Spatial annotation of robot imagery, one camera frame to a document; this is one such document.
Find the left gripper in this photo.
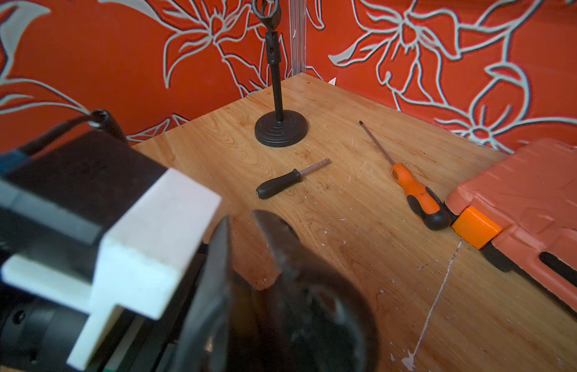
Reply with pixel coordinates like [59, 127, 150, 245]
[97, 215, 233, 371]

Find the black round stand base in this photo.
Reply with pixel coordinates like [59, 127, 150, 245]
[254, 110, 309, 148]

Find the black microphone stand pole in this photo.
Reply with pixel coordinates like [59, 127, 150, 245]
[252, 0, 284, 123]

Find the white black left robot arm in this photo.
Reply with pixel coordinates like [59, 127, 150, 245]
[0, 216, 207, 371]

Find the orange plastic tool case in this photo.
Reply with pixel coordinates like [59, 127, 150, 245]
[445, 139, 577, 313]

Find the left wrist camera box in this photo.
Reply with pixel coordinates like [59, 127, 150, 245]
[0, 132, 221, 370]

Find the orange black handled screwdriver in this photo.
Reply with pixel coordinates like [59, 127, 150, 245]
[359, 120, 453, 231]

